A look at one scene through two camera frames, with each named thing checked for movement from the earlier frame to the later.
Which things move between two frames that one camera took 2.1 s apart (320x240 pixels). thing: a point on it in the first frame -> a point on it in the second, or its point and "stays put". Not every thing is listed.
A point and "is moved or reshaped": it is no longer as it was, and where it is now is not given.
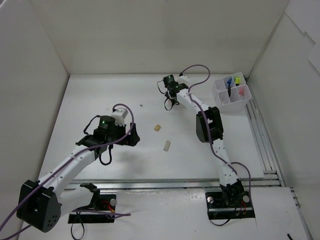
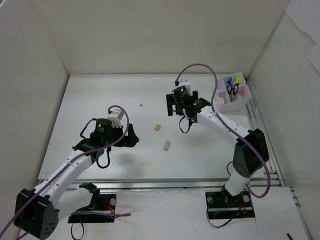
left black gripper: [128, 136] stays put
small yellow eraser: [157, 127] stays put
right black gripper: [171, 93] -> [175, 100]
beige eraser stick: [166, 147] stays put
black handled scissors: [229, 90] is moved or reshaped
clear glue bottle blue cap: [229, 81] stays put
